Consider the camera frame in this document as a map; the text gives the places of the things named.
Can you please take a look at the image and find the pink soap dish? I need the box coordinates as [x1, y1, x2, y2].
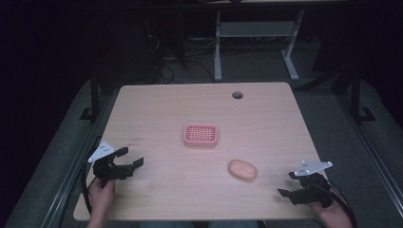
[183, 123, 219, 148]

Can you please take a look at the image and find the tangle of floor cables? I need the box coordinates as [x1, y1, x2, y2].
[144, 29, 218, 85]

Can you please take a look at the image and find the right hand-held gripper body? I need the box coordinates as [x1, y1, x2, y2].
[293, 160, 334, 209]

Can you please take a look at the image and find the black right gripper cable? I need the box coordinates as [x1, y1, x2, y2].
[326, 180, 359, 228]

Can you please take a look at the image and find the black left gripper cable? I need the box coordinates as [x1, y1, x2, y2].
[80, 136, 103, 217]

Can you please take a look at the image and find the black metal stand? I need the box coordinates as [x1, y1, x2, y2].
[79, 70, 103, 124]
[348, 65, 377, 125]

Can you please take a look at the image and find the white metal desk frame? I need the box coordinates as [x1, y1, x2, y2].
[213, 9, 305, 83]

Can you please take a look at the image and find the aluminium frame rail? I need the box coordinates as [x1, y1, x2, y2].
[334, 93, 403, 210]
[40, 89, 123, 228]

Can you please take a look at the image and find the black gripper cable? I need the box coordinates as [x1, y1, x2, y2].
[80, 136, 103, 217]
[326, 180, 359, 228]

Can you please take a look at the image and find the person's left hand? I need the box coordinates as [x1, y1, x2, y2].
[87, 179, 117, 220]

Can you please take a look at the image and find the person's right hand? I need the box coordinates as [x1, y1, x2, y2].
[308, 188, 354, 228]

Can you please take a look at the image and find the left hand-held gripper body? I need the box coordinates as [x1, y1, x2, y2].
[87, 141, 134, 188]

